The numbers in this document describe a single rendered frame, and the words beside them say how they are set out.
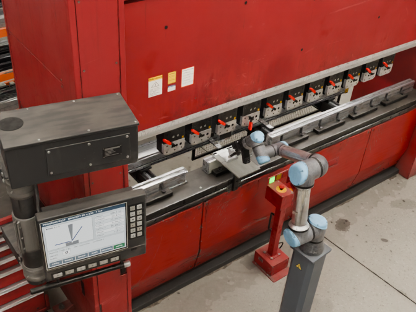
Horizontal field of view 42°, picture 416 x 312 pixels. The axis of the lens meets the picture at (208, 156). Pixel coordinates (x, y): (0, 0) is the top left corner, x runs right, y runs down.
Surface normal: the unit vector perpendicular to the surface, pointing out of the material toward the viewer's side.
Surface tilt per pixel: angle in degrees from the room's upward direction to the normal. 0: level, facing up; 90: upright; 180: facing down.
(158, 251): 90
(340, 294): 0
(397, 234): 0
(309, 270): 90
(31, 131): 0
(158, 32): 90
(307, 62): 90
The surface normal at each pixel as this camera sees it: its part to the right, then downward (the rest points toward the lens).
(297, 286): -0.75, 0.35
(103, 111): 0.07, -0.80
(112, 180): 0.60, 0.50
